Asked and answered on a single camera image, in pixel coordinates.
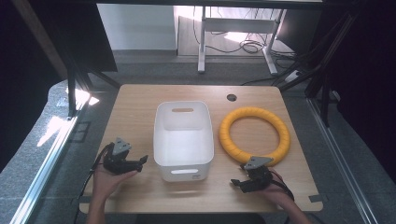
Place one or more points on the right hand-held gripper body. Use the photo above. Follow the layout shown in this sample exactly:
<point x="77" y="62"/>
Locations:
<point x="257" y="179"/>

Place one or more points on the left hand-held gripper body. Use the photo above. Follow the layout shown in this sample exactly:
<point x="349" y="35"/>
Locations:
<point x="120" y="161"/>

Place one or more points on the person's left hand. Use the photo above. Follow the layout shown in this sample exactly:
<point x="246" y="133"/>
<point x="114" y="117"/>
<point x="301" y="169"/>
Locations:
<point x="106" y="183"/>

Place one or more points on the person's right hand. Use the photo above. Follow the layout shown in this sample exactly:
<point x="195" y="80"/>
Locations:
<point x="278" y="194"/>

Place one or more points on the white plastic basket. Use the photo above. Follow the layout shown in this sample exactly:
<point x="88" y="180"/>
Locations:
<point x="183" y="143"/>

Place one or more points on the black tape strip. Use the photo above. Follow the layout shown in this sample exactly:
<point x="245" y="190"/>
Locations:
<point x="316" y="198"/>

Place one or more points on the black metal stand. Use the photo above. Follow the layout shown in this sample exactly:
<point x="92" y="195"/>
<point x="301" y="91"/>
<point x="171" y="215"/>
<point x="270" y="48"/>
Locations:
<point x="72" y="90"/>

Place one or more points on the white power strip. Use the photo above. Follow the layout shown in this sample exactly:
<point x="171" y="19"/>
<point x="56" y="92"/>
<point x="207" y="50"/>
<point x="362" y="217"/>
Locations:
<point x="292" y="76"/>

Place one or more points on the black tripod stand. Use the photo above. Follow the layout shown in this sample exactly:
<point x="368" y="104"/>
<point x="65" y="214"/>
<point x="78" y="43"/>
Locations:
<point x="323" y="71"/>

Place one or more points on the dark monitor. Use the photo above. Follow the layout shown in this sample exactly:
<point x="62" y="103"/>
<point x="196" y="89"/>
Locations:
<point x="295" y="31"/>

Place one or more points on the wooden beam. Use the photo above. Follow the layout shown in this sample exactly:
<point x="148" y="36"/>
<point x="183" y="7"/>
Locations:
<point x="40" y="37"/>

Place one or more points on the aluminium rail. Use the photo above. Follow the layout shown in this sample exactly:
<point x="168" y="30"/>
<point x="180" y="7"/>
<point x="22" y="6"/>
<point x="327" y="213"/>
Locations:
<point x="339" y="158"/>
<point x="46" y="168"/>

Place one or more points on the white metal desk frame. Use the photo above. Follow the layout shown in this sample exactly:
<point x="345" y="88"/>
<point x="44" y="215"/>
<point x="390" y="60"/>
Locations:
<point x="202" y="40"/>

